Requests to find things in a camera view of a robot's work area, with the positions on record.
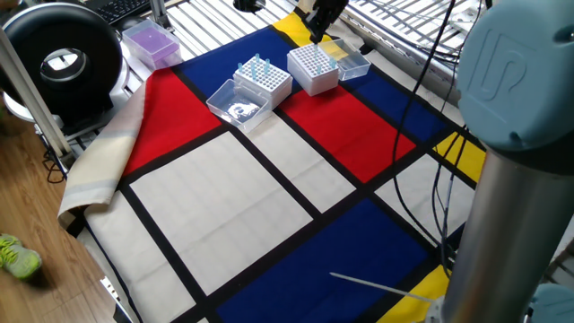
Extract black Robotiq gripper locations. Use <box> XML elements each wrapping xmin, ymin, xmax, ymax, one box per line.
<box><xmin>302</xmin><ymin>0</ymin><xmax>351</xmax><ymax>46</ymax></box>

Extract clear plastic holder lid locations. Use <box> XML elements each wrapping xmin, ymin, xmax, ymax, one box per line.
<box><xmin>318</xmin><ymin>38</ymin><xmax>372</xmax><ymax>82</ymax></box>
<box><xmin>205</xmin><ymin>79</ymin><xmax>274</xmax><ymax>135</ymax></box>

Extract white pipette tip holder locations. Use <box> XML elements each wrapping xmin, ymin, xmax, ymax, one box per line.
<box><xmin>286</xmin><ymin>42</ymin><xmax>340</xmax><ymax>97</ymax></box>
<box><xmin>232</xmin><ymin>53</ymin><xmax>293</xmax><ymax>110</ymax></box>

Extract black round knob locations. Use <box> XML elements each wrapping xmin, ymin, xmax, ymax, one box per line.
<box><xmin>232</xmin><ymin>0</ymin><xmax>266</xmax><ymax>13</ymax></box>

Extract clear box purple insert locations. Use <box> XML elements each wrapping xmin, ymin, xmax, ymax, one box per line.
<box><xmin>121</xmin><ymin>18</ymin><xmax>183</xmax><ymax>72</ymax></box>

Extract black computer keyboard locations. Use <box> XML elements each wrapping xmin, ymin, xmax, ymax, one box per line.
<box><xmin>87</xmin><ymin>0</ymin><xmax>153</xmax><ymax>24</ymax></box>

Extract Mondrian pattern tablecloth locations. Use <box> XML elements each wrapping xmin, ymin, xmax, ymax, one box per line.
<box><xmin>78</xmin><ymin>11</ymin><xmax>574</xmax><ymax>323</ymax></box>

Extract grey green sneaker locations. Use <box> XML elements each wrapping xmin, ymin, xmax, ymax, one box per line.
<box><xmin>0</xmin><ymin>232</ymin><xmax>44</xmax><ymax>282</ymax></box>

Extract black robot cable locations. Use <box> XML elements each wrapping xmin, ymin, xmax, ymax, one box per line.
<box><xmin>392</xmin><ymin>0</ymin><xmax>457</xmax><ymax>266</ymax></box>
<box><xmin>432</xmin><ymin>129</ymin><xmax>471</xmax><ymax>270</ymax></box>

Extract aluminium frame post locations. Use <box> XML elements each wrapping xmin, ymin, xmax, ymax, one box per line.
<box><xmin>0</xmin><ymin>26</ymin><xmax>75</xmax><ymax>161</ymax></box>
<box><xmin>149</xmin><ymin>0</ymin><xmax>175</xmax><ymax>31</ymax></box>

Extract black ring device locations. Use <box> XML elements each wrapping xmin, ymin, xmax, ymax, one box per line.
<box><xmin>0</xmin><ymin>2</ymin><xmax>125</xmax><ymax>125</ymax></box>

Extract white cable tie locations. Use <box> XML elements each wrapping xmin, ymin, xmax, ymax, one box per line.
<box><xmin>329</xmin><ymin>272</ymin><xmax>436</xmax><ymax>303</ymax></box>

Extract white corner bracket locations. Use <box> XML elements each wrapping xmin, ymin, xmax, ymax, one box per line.
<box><xmin>99</xmin><ymin>275</ymin><xmax>122</xmax><ymax>310</ymax></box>

